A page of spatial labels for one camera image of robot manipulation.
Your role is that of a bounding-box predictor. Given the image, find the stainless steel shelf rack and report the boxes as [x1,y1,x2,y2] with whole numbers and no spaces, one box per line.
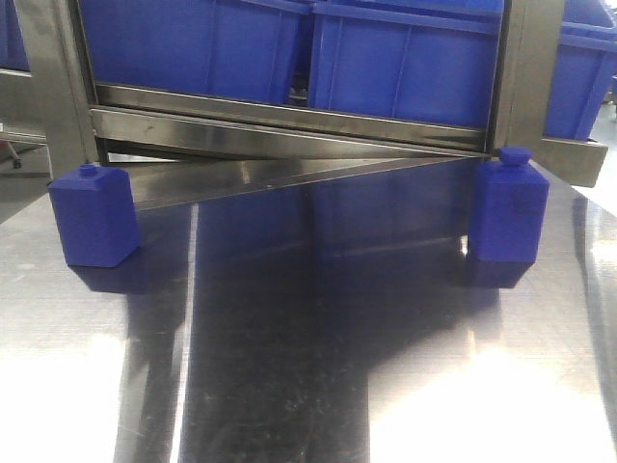
[4,1,607,186]

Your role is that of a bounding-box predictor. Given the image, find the blue bin far right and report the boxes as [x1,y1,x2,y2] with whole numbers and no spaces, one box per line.
[545,1,616,141]

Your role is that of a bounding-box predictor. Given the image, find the blue plastic bin right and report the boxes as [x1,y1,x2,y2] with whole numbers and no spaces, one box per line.
[308,1,501,128]

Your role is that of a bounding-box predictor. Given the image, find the blue plastic bin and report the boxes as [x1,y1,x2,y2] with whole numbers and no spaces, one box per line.
[308,1,501,128]
[80,1,311,104]

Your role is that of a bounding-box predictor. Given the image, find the blue bottle-shaped part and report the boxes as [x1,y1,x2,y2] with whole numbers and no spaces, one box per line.
[48,164,141,268]
[468,147,550,263]

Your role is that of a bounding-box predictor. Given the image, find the blue plastic bin left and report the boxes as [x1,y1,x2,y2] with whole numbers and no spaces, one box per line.
[80,1,311,104]

